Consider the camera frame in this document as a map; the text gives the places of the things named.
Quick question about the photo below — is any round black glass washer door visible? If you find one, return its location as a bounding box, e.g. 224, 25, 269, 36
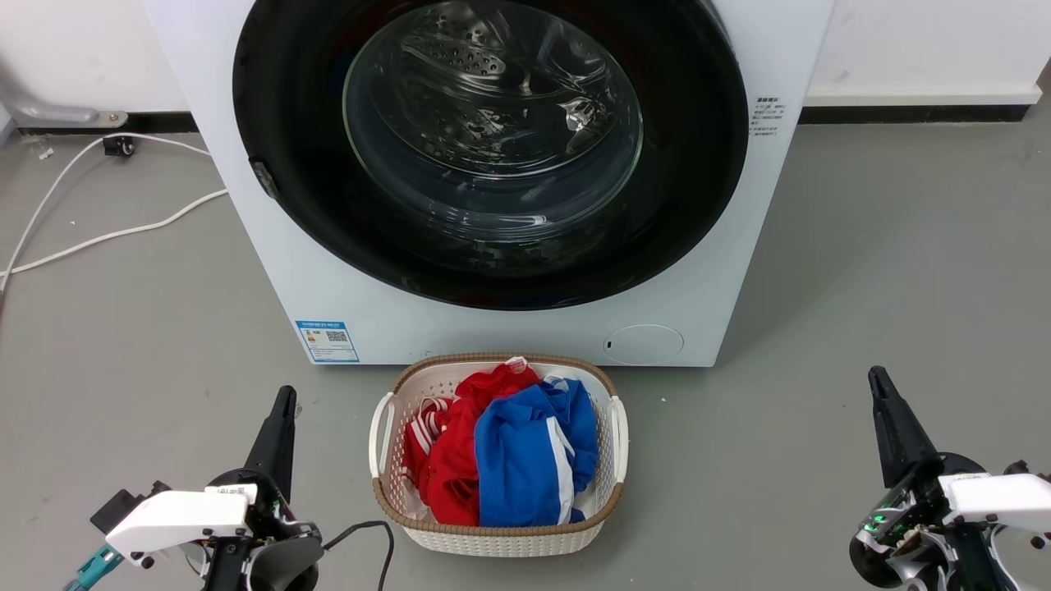
232, 0, 750, 311

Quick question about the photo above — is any round white filter cover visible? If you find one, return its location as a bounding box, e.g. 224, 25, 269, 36
603, 324, 685, 366

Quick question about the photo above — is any white front-load washing machine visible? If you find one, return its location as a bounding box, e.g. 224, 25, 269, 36
141, 0, 837, 368

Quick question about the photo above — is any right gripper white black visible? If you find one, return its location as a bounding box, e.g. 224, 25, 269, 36
868, 366, 1051, 552

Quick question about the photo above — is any short wavy white cable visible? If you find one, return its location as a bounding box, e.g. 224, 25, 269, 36
0, 189, 230, 277

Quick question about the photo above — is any small printed text sticker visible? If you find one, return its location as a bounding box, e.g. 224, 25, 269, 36
749, 96, 787, 139

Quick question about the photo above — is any white plastic laundry basket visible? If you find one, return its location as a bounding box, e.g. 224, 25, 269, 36
369, 353, 630, 558

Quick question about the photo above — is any teal cable connector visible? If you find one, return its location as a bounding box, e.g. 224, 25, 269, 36
62, 545, 124, 591

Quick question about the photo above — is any blue energy label sticker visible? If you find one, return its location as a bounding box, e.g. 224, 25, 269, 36
295, 320, 360, 364

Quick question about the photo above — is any long looping white cable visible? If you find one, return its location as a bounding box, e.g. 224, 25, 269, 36
0, 132, 213, 293

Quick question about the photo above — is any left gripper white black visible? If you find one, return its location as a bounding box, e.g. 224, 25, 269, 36
89, 387, 301, 570

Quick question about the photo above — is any thin black left gripper cable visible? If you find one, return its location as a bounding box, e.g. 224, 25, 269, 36
321, 520, 396, 591

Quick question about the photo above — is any grey floor pipe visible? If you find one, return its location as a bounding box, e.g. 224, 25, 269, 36
11, 98, 129, 129

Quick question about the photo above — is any blue white-trimmed garment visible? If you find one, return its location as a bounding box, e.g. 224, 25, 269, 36
474, 376, 599, 528

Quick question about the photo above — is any red striped garment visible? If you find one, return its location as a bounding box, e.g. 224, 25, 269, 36
402, 357, 543, 527

